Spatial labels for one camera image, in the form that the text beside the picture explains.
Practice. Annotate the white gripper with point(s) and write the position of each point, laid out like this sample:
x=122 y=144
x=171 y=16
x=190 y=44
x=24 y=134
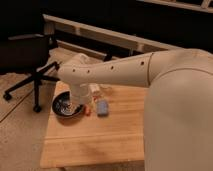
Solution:
x=80 y=94

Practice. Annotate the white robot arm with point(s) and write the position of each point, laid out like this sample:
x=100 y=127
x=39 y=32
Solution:
x=178 y=109

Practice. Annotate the small orange object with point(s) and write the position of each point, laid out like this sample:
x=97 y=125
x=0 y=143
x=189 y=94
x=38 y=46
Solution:
x=87 y=110

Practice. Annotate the dark metal bowl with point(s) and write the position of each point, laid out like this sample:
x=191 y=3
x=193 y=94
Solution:
x=62 y=106

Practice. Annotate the blue sponge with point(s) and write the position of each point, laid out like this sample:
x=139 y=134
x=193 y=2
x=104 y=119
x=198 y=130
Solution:
x=102 y=108

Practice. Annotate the black office chair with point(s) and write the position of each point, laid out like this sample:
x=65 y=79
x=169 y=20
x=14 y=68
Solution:
x=27 y=55

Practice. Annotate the white shelf frame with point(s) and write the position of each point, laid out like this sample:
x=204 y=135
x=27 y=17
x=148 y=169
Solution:
x=110 y=37

